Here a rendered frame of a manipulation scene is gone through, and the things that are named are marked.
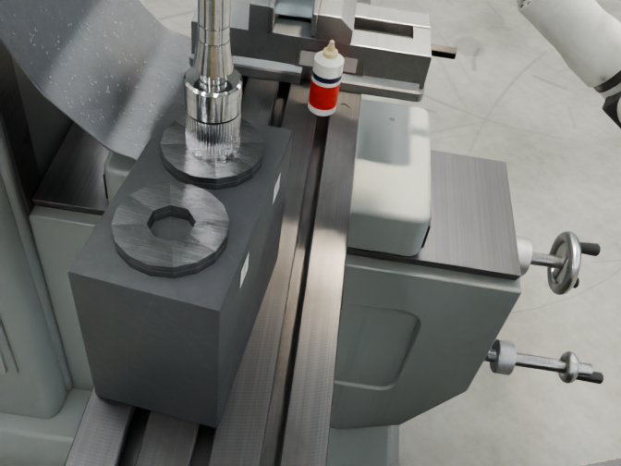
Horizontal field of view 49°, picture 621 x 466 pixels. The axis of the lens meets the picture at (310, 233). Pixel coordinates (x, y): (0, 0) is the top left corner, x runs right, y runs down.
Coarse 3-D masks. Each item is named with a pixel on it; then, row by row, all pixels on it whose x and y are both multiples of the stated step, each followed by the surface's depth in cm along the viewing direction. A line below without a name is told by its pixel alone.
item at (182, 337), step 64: (256, 128) 64; (128, 192) 57; (192, 192) 56; (256, 192) 58; (128, 256) 51; (192, 256) 51; (256, 256) 61; (128, 320) 54; (192, 320) 52; (128, 384) 61; (192, 384) 58
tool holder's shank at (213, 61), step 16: (208, 0) 49; (224, 0) 49; (208, 16) 50; (224, 16) 50; (208, 32) 51; (224, 32) 51; (208, 48) 52; (224, 48) 52; (208, 64) 52; (224, 64) 53; (208, 80) 54; (224, 80) 54
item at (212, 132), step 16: (240, 96) 56; (192, 112) 55; (208, 112) 55; (224, 112) 55; (240, 112) 57; (192, 128) 57; (208, 128) 56; (224, 128) 56; (192, 144) 58; (208, 144) 57; (224, 144) 58; (208, 160) 58
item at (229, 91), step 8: (192, 72) 55; (232, 72) 56; (184, 80) 55; (192, 80) 54; (200, 80) 54; (232, 80) 55; (240, 80) 55; (184, 88) 55; (192, 88) 54; (200, 88) 54; (208, 88) 54; (216, 88) 54; (224, 88) 54; (232, 88) 54; (240, 88) 55; (192, 96) 54; (200, 96) 54; (208, 96) 54; (216, 96) 54; (224, 96) 54; (232, 96) 54; (216, 104) 54
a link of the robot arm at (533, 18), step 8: (520, 0) 82; (528, 0) 80; (536, 0) 77; (544, 0) 77; (552, 0) 77; (560, 0) 77; (520, 8) 80; (528, 8) 79; (536, 8) 78; (544, 8) 78; (552, 8) 77; (528, 16) 80; (536, 16) 79; (544, 16) 78
